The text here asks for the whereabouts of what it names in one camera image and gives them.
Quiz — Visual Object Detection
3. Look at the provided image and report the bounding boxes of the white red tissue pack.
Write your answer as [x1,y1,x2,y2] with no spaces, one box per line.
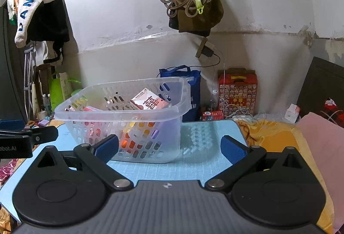
[130,88,171,110]

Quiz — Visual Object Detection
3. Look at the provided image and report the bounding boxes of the orange floral blanket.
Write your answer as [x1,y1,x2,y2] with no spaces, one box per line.
[235,119,335,233]

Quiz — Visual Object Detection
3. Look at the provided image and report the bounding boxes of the bright green paper bag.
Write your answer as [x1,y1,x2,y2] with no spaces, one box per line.
[49,72,73,111]

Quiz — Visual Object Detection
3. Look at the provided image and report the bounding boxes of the clear plastic lattice basket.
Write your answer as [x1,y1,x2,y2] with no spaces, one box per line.
[54,77,191,164]

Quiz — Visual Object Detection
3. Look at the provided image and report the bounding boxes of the small white red box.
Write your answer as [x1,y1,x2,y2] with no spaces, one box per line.
[284,104,300,123]

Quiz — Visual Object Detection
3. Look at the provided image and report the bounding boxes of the red patterned gift box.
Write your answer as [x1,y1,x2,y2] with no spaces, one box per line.
[218,68,258,119]

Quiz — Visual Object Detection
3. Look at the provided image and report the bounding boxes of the pink cloth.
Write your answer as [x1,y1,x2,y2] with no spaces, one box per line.
[296,112,343,232]

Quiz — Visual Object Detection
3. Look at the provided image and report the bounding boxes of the blue shopping bag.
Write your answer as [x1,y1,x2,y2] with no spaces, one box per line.
[158,64,202,122]

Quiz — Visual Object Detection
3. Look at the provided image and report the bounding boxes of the black hanging garment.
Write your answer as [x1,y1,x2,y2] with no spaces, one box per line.
[26,0,70,64]

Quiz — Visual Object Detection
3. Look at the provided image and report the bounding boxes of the dark wooden headboard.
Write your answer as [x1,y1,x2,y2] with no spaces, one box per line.
[297,57,344,117]

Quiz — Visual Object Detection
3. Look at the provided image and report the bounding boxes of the wall charger plug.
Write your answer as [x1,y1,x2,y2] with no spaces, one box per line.
[195,37,215,58]

